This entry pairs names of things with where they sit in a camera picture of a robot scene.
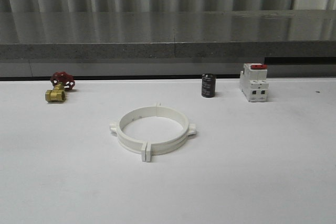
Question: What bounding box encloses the white half-ring pipe clamp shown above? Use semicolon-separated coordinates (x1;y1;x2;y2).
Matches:
141;105;196;162

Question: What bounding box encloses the black cylindrical capacitor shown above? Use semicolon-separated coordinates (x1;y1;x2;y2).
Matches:
201;73;216;98

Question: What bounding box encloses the brass valve red handwheel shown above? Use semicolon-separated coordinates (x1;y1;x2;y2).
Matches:
45;72;75;103

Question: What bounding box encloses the grey stone countertop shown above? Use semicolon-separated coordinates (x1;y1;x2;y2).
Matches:
1;10;335;63

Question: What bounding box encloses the white circuit breaker red switch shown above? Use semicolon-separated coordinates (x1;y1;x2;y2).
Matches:
239;63;269;102

